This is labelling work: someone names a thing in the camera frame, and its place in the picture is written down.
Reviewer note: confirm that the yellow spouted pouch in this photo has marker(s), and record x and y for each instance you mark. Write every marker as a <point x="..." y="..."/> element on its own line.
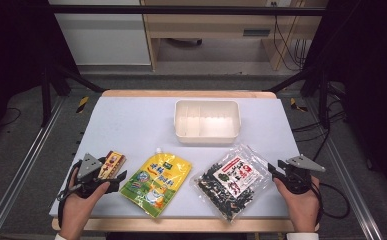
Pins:
<point x="156" y="183"/>

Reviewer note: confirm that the white cabinet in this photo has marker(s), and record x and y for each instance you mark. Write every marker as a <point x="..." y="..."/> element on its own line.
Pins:
<point x="104" y="40"/>

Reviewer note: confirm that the red and yellow snack packet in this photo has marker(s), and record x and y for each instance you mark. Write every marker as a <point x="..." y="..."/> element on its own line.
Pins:
<point x="113" y="163"/>

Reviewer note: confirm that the white plastic container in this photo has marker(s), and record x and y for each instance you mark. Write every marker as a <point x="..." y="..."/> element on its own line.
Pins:
<point x="207" y="128"/>

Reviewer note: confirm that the clear bag of dried seaweed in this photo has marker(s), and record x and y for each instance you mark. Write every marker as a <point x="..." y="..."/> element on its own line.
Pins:
<point x="234" y="181"/>

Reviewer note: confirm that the light wooden desk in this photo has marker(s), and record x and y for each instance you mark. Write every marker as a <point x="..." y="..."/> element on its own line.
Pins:
<point x="207" y="25"/>

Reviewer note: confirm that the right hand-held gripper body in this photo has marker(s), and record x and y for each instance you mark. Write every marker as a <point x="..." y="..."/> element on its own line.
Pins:
<point x="302" y="165"/>

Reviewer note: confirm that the person's left hand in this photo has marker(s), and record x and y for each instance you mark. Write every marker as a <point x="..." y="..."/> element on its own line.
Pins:
<point x="76" y="213"/>

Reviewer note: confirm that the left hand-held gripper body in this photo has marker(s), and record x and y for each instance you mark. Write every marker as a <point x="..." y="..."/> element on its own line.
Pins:
<point x="88" y="165"/>

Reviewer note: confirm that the black horizontal bar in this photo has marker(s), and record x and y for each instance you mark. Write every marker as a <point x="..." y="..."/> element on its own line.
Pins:
<point x="181" y="10"/>

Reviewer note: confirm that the white table mat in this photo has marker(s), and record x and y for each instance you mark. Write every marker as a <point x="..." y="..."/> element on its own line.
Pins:
<point x="131" y="126"/>

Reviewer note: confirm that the wooden table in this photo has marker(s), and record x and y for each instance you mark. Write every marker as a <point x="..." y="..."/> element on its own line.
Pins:
<point x="187" y="93"/>

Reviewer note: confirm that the black curtain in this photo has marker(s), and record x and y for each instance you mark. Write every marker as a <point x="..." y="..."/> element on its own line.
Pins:
<point x="14" y="50"/>
<point x="371" y="83"/>

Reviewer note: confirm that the silver metal rail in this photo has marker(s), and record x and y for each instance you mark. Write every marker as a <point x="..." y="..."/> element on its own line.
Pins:
<point x="24" y="160"/>
<point x="351" y="180"/>

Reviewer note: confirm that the black metal stand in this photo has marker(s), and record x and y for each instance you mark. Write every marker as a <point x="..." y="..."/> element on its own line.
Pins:
<point x="46" y="96"/>
<point x="324" y="100"/>

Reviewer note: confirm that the person's right hand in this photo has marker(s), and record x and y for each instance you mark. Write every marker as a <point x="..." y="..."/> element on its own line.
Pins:
<point x="302" y="210"/>

